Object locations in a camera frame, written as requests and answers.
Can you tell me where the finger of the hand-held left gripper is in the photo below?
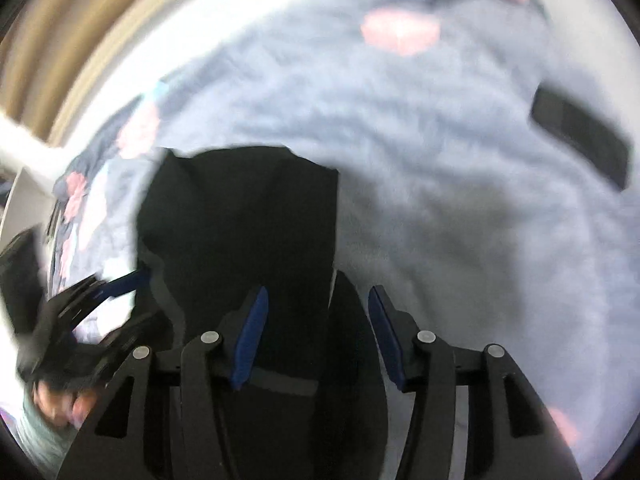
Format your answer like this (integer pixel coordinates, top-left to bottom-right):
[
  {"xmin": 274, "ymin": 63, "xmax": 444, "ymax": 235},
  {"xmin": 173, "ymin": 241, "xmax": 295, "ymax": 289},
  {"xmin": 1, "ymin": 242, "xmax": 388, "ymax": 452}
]
[
  {"xmin": 99, "ymin": 311, "xmax": 172, "ymax": 377},
  {"xmin": 64, "ymin": 265, "xmax": 153, "ymax": 322}
]

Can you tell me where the grey floral blanket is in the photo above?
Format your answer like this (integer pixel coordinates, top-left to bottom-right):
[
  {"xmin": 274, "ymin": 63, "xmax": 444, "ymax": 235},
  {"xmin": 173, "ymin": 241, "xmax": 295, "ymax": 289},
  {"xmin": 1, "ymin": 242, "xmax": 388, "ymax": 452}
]
[{"xmin": 45, "ymin": 0, "xmax": 637, "ymax": 480}]

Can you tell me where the person's left hand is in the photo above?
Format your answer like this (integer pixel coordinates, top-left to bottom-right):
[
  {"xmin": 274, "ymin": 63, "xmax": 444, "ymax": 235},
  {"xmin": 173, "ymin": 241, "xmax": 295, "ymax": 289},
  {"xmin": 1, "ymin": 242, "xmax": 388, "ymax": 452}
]
[{"xmin": 31, "ymin": 379, "xmax": 97, "ymax": 429}]

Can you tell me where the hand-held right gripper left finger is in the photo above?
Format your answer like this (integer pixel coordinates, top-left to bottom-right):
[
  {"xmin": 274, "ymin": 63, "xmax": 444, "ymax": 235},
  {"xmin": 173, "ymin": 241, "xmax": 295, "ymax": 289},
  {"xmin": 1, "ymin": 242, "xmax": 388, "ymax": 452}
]
[{"xmin": 55, "ymin": 285, "xmax": 271, "ymax": 480}]

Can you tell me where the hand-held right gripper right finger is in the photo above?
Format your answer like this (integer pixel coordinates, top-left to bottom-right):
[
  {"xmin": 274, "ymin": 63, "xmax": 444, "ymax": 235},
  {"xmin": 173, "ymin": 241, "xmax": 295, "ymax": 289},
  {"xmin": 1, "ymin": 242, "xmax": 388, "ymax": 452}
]
[{"xmin": 367, "ymin": 285, "xmax": 583, "ymax": 480}]

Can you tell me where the white bedside cabinet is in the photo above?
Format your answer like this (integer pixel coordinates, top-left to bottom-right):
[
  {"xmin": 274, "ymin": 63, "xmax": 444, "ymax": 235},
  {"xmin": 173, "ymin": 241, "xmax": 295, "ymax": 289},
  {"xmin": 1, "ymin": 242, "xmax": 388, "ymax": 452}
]
[{"xmin": 0, "ymin": 110, "xmax": 63, "ymax": 243}]

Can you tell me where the black hooded jacket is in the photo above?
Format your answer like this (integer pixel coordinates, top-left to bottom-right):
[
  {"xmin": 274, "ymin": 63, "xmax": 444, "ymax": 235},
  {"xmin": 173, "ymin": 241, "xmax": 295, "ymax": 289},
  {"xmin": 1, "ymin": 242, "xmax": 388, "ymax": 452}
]
[{"xmin": 135, "ymin": 145, "xmax": 391, "ymax": 480}]

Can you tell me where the black phone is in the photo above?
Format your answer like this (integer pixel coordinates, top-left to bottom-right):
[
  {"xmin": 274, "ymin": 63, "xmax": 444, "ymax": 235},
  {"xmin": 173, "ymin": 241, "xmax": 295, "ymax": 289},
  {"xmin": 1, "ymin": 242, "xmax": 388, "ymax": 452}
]
[{"xmin": 529, "ymin": 85, "xmax": 632, "ymax": 192}]

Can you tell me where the person's left forearm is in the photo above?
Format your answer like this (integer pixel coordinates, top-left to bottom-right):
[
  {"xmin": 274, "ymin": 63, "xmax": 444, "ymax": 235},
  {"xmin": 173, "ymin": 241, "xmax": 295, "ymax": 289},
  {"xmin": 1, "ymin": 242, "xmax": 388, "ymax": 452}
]
[{"xmin": 7, "ymin": 400, "xmax": 76, "ymax": 479}]

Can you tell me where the wooden headboard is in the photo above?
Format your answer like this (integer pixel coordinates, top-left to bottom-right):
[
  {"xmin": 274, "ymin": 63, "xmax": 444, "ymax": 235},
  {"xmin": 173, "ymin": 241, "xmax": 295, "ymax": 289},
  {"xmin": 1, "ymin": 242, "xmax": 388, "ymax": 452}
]
[{"xmin": 0, "ymin": 0, "xmax": 168, "ymax": 147}]

